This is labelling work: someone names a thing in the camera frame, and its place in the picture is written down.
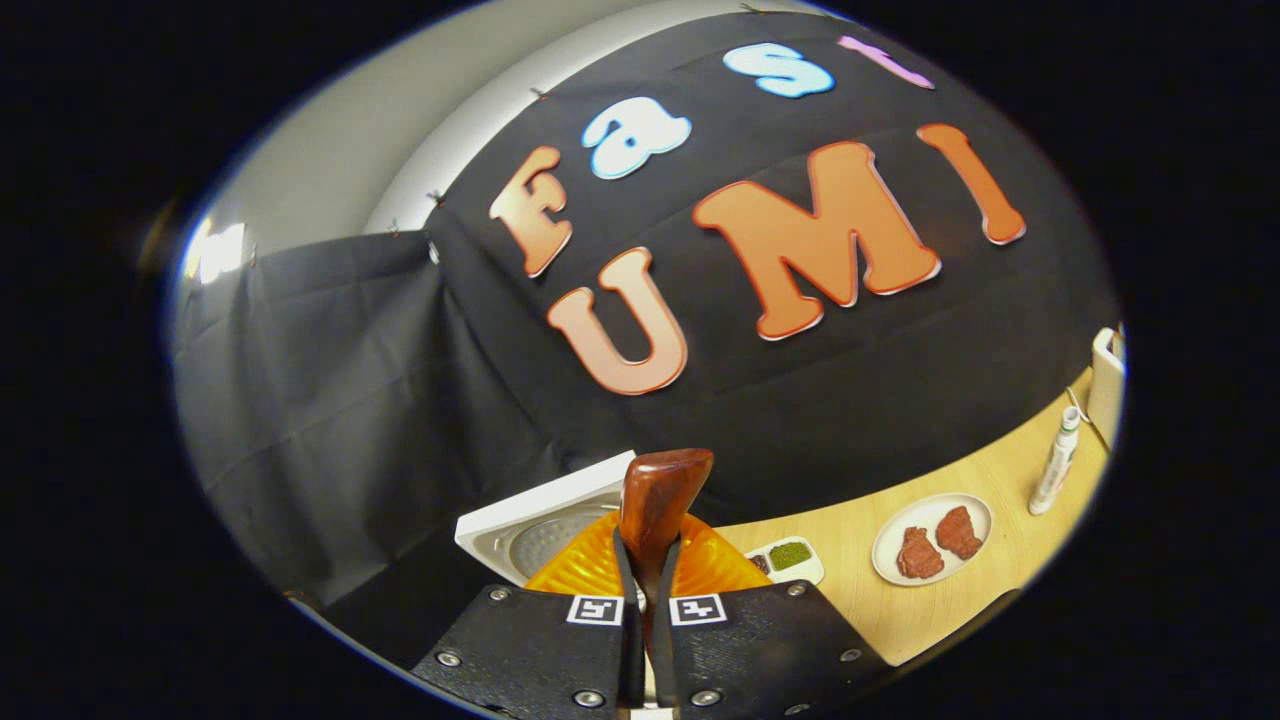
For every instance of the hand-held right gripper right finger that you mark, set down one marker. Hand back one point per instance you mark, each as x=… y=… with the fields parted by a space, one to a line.
x=760 y=640

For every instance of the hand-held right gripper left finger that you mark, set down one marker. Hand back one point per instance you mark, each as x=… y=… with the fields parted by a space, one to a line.
x=540 y=650

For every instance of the white rice cooker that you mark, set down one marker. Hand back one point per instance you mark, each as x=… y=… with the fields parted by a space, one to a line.
x=500 y=530

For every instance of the brown wooden spoon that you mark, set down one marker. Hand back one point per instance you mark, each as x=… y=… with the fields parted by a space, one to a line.
x=660 y=500

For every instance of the white divided condiment dish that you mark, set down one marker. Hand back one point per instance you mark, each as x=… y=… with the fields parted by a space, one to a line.
x=790 y=556

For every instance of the red meat piece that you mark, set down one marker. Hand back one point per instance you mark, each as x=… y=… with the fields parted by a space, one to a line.
x=920 y=555
x=958 y=533

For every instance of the white oval plate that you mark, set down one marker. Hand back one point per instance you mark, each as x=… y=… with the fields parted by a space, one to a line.
x=930 y=510

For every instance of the black backdrop cloth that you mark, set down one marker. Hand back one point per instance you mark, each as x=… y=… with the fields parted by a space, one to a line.
x=850 y=380

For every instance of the white drink bottle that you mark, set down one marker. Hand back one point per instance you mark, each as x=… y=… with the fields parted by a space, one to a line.
x=1055 y=465

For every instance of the white toaster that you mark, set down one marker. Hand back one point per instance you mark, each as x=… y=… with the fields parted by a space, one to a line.
x=1105 y=390

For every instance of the ceiling light panel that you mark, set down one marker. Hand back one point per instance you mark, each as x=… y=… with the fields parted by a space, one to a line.
x=222 y=252

